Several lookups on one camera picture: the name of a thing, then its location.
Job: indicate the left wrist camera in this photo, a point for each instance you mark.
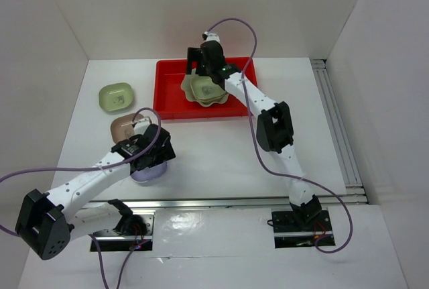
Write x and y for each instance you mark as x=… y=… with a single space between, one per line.
x=141 y=123

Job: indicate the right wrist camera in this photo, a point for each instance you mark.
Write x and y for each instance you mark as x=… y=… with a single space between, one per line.
x=209 y=36

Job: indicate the front aluminium rail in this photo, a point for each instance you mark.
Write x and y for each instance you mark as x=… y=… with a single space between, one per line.
x=211 y=203

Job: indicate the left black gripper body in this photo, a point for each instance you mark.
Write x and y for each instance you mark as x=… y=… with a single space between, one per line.
x=161 y=155

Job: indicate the green square plate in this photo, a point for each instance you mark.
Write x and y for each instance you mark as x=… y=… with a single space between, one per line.
x=116 y=97
x=204 y=89

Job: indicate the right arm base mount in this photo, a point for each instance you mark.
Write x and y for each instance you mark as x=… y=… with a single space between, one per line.
x=288 y=233

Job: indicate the green scalloped bowl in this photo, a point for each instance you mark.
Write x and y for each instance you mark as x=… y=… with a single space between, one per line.
x=185 y=86

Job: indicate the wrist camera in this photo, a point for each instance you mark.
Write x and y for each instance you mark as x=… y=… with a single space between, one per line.
x=141 y=123
x=209 y=36

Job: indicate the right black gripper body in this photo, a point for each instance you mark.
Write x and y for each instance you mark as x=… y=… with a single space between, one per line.
x=204 y=68

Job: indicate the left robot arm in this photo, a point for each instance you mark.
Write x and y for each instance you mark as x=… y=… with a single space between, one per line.
x=48 y=221

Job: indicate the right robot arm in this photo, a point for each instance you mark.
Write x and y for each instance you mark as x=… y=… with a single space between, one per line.
x=274 y=132

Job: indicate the right aluminium rail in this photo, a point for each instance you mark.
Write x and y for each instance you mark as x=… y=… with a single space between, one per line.
x=355 y=190

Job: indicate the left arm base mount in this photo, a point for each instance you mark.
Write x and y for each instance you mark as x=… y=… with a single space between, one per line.
x=138 y=235

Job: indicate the purple square plate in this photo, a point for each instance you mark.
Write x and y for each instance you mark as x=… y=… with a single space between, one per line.
x=149 y=174

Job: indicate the pink square plate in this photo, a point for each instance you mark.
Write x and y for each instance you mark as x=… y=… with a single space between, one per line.
x=121 y=127

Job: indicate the aluminium rail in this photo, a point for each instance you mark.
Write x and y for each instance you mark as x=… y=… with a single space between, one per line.
x=355 y=190
x=211 y=203

